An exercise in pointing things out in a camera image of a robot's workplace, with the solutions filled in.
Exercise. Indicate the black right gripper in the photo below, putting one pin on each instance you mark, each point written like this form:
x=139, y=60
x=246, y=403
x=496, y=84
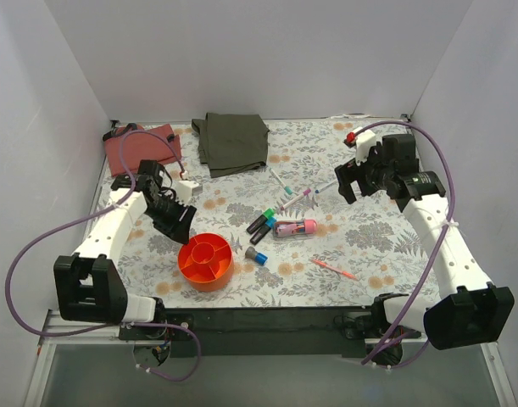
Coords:
x=359, y=175

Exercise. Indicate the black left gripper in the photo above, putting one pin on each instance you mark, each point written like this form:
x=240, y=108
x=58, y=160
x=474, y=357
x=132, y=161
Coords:
x=166, y=210

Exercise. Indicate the orange round divided container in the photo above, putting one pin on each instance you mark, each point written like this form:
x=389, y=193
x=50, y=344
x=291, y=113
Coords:
x=206, y=262

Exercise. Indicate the white pen pink cap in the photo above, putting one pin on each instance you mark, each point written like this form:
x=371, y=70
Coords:
x=297, y=198

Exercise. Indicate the white pen teal cap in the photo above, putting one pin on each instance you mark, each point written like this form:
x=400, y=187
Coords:
x=285, y=187

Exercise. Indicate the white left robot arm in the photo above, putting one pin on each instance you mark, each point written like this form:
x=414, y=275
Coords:
x=88, y=284

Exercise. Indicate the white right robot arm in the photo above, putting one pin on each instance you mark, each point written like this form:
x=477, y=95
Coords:
x=471, y=309

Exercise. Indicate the white pen blue cap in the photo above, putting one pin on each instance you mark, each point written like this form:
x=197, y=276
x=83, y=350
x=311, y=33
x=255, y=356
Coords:
x=322, y=188

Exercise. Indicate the floral patterned table mat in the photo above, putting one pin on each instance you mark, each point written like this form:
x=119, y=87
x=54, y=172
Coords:
x=369, y=238

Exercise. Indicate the grey blue short marker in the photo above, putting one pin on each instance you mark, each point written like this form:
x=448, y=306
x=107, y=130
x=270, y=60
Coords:
x=257, y=257

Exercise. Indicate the pink clear pencil case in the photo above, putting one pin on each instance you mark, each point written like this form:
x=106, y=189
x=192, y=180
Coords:
x=295, y=228

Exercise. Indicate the black highlighter green cap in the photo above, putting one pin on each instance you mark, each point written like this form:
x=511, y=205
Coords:
x=261, y=220

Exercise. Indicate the black highlighter blue cap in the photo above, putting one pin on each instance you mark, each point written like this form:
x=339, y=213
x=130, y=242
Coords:
x=263, y=231

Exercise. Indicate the olive green folded cloth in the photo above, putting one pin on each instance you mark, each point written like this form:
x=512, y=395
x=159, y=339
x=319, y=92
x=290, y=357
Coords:
x=231, y=143

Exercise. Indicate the orange pen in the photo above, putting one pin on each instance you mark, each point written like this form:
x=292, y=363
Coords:
x=334, y=269

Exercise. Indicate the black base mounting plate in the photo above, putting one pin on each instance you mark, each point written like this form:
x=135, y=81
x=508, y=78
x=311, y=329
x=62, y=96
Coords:
x=335, y=330

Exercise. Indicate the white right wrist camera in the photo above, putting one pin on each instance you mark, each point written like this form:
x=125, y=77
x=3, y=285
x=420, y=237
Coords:
x=362, y=142

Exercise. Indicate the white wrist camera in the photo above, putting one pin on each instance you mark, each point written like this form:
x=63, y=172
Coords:
x=362, y=142
x=186, y=190

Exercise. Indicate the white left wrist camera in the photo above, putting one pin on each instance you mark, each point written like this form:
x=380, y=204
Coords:
x=186, y=190

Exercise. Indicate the red pouch with black strap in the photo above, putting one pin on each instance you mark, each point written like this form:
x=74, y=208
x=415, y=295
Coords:
x=140, y=146

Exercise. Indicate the aluminium frame rail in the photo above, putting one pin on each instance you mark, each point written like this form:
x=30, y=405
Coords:
x=74, y=368

